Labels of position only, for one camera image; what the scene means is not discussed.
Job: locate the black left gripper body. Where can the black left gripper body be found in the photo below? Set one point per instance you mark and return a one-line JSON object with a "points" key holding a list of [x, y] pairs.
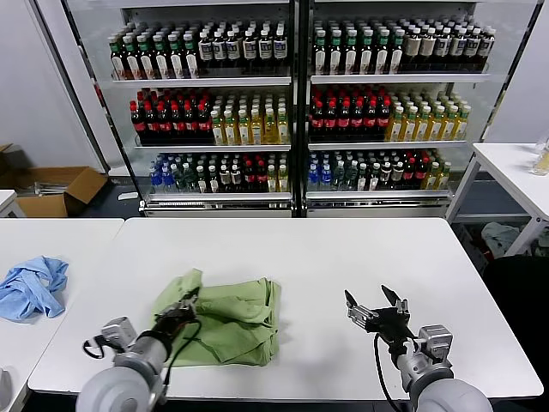
{"points": [[173, 324]]}

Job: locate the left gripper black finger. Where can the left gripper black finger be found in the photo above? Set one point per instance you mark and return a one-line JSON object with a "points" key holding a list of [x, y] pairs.
{"points": [[193, 304], [188, 298]]}

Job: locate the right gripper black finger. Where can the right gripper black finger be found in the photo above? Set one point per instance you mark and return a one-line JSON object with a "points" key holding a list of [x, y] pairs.
{"points": [[402, 309], [363, 316]]}

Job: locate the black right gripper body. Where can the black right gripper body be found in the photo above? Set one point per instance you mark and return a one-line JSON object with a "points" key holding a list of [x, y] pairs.
{"points": [[394, 328]]}

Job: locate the light green t-shirt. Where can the light green t-shirt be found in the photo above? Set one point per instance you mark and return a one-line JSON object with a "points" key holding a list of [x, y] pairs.
{"points": [[240, 326]]}

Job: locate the silver grey robot right arm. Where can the silver grey robot right arm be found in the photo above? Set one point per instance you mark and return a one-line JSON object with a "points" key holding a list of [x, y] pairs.
{"points": [[446, 395]]}

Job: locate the silver grey robot left arm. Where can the silver grey robot left arm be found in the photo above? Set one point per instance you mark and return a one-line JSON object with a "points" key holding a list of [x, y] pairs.
{"points": [[116, 386]]}

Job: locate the pile of grey clothes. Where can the pile of grey clothes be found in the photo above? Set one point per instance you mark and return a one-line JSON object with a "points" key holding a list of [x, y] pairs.
{"points": [[499, 238]]}

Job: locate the small green-tinted water bottle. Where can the small green-tinted water bottle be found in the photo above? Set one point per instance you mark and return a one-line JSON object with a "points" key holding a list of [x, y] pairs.
{"points": [[339, 177], [191, 179], [351, 177], [179, 180]]}

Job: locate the small white paper scrap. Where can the small white paper scrap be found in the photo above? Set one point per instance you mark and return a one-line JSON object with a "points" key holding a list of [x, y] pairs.
{"points": [[128, 196]]}

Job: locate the small dark bottle white label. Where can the small dark bottle white label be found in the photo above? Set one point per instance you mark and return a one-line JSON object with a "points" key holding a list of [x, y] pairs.
{"points": [[213, 179], [362, 178], [374, 178], [202, 180]]}

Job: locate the small blue water bottle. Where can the small blue water bottle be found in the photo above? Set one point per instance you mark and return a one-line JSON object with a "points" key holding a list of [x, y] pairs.
{"points": [[325, 178], [313, 178], [155, 181], [167, 180]]}

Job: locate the small dark bottle grey label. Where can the small dark bottle grey label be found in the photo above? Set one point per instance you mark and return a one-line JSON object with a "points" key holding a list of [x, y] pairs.
{"points": [[236, 177], [398, 176], [385, 176], [225, 177]]}

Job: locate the small red-cap cola bottle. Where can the small red-cap cola bottle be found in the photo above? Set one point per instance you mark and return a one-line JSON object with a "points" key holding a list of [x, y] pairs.
{"points": [[410, 173], [261, 177], [249, 177], [422, 173]]}

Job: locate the small yellow juice bottle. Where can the small yellow juice bottle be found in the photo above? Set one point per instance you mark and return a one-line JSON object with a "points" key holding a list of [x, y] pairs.
{"points": [[444, 176], [283, 179], [432, 177], [272, 179]]}

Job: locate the crumpled light blue shirt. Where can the crumpled light blue shirt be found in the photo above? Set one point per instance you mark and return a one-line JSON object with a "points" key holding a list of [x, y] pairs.
{"points": [[30, 292]]}

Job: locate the open brown cardboard box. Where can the open brown cardboard box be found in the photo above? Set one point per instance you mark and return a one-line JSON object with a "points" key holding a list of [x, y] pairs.
{"points": [[79, 189]]}

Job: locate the bundle of metal rails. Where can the bundle of metal rails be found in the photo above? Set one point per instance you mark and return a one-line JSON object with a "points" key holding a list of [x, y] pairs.
{"points": [[51, 187]]}

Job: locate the white side table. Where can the white side table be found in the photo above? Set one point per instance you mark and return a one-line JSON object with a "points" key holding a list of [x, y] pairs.
{"points": [[506, 163]]}

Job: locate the clear plastic cup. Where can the clear plastic cup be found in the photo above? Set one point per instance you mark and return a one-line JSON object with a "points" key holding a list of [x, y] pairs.
{"points": [[541, 165]]}

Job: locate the small white cabinet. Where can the small white cabinet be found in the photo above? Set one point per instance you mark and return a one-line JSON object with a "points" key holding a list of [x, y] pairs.
{"points": [[6, 201]]}

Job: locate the white drinks shelf cabinet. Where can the white drinks shelf cabinet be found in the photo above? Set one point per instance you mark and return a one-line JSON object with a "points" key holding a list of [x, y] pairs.
{"points": [[206, 82], [386, 79]]}

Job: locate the open glass cabinet door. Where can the open glass cabinet door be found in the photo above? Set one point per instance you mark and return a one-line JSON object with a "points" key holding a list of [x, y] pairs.
{"points": [[84, 86], [499, 64]]}

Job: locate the green-cap tea bottle white label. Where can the green-cap tea bottle white label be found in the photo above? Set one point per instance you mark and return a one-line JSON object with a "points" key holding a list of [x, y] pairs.
{"points": [[351, 55], [335, 55], [381, 55], [132, 59], [366, 55], [320, 55], [161, 58], [176, 58], [191, 57], [396, 54], [118, 60], [146, 59]]}

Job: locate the white-cap dark drink bottle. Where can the white-cap dark drink bottle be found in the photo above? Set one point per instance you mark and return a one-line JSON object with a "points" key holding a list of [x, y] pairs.
{"points": [[249, 48], [265, 47], [206, 49], [233, 49], [280, 47], [219, 49]]}

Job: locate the white-cap bottle beige label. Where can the white-cap bottle beige label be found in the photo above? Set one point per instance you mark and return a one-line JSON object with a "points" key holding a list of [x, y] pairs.
{"points": [[428, 48], [413, 48]]}

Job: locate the white-cap bottle grey label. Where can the white-cap bottle grey label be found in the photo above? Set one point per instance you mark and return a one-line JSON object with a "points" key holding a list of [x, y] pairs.
{"points": [[442, 49], [472, 50], [458, 50], [487, 50]]}

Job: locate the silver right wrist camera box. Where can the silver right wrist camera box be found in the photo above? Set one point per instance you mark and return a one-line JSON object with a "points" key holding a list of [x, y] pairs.
{"points": [[435, 343]]}

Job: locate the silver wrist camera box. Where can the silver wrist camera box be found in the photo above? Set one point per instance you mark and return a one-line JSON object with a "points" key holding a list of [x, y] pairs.
{"points": [[120, 335], [435, 343]]}

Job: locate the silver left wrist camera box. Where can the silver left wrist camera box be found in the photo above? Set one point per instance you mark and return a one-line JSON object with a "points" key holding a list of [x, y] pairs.
{"points": [[120, 335]]}

